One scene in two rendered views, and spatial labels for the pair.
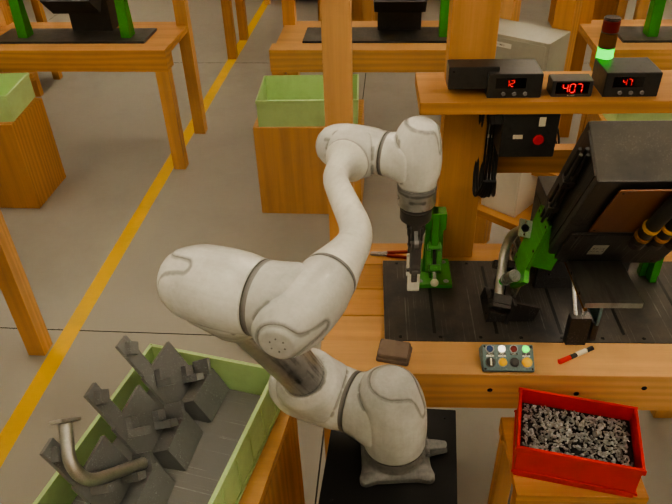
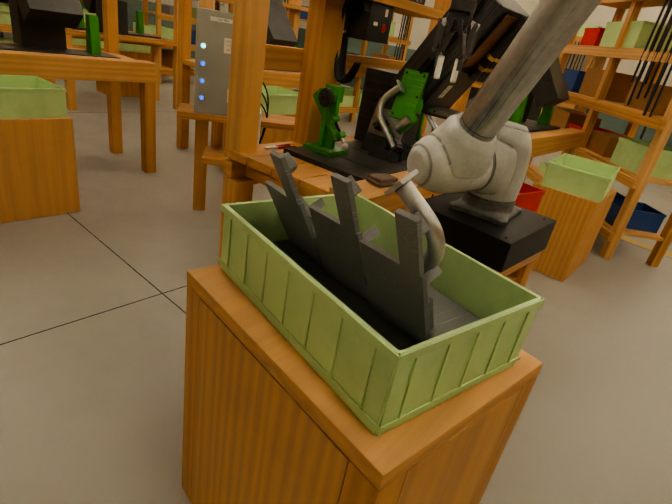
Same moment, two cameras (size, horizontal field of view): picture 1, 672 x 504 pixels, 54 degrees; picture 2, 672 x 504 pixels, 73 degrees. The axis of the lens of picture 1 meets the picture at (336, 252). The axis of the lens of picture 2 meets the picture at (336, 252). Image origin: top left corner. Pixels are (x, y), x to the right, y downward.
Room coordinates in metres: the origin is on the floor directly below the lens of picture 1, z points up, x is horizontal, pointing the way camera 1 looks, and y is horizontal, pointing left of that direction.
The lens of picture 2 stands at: (0.68, 1.28, 1.37)
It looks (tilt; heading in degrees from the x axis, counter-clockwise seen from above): 25 degrees down; 301
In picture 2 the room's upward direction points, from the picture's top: 10 degrees clockwise
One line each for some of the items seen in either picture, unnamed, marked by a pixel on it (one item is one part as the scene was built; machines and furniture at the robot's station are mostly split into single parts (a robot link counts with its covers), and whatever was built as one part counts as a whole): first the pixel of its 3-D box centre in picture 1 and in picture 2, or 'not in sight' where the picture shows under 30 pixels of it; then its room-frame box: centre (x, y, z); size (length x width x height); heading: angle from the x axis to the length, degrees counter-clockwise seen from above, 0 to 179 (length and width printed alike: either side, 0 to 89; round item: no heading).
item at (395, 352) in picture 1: (394, 351); (383, 179); (1.43, -0.17, 0.91); 0.10 x 0.08 x 0.03; 73
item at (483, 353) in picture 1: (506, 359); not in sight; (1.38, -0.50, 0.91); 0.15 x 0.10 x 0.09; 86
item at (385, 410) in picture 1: (389, 408); (498, 158); (1.04, -0.11, 1.11); 0.18 x 0.16 x 0.22; 64
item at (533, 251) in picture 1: (542, 243); (412, 95); (1.61, -0.63, 1.17); 0.13 x 0.12 x 0.20; 86
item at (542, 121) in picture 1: (525, 127); (369, 21); (1.88, -0.61, 1.42); 0.17 x 0.12 x 0.15; 86
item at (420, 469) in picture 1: (402, 446); (490, 200); (1.03, -0.15, 0.97); 0.22 x 0.18 x 0.06; 90
